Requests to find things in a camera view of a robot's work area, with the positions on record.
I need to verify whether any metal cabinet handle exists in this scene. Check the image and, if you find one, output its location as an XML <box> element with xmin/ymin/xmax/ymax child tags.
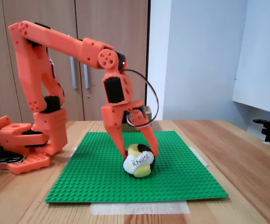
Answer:
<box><xmin>83</xmin><ymin>64</ymin><xmax>90</xmax><ymax>90</ymax></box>
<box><xmin>70</xmin><ymin>56</ymin><xmax>77</xmax><ymax>90</ymax></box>

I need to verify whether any masking tape strip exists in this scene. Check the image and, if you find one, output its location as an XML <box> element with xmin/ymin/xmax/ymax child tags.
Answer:
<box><xmin>64</xmin><ymin>146</ymin><xmax>79</xmax><ymax>165</ymax></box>
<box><xmin>90</xmin><ymin>200</ymin><xmax>191</xmax><ymax>216</ymax></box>
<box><xmin>188</xmin><ymin>146</ymin><xmax>210</xmax><ymax>168</ymax></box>

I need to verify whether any black camera stand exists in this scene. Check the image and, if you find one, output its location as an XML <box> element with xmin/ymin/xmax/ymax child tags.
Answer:
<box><xmin>253</xmin><ymin>69</ymin><xmax>270</xmax><ymax>147</ymax></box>

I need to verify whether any green studded baseplate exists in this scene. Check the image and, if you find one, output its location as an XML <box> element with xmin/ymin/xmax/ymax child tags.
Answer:
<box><xmin>44</xmin><ymin>130</ymin><xmax>229</xmax><ymax>203</ymax></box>

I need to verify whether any black yellow white KNIME ball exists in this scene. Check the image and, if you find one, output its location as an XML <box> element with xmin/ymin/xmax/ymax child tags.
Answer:
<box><xmin>122</xmin><ymin>144</ymin><xmax>155</xmax><ymax>178</ymax></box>

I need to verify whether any gripper servo cable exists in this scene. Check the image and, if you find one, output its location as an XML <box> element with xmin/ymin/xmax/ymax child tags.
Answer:
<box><xmin>121</xmin><ymin>69</ymin><xmax>160</xmax><ymax>128</ymax></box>

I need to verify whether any open cardboard box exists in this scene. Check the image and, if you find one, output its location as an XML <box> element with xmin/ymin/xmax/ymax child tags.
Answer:
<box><xmin>121</xmin><ymin>105</ymin><xmax>152</xmax><ymax>133</ymax></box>

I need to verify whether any white wall panel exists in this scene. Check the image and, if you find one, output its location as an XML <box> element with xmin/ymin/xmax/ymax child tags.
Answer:
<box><xmin>232</xmin><ymin>0</ymin><xmax>270</xmax><ymax>114</ymax></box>

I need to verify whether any wooden cabinet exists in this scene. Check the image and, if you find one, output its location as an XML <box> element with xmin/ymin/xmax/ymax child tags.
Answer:
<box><xmin>0</xmin><ymin>0</ymin><xmax>151</xmax><ymax>122</ymax></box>

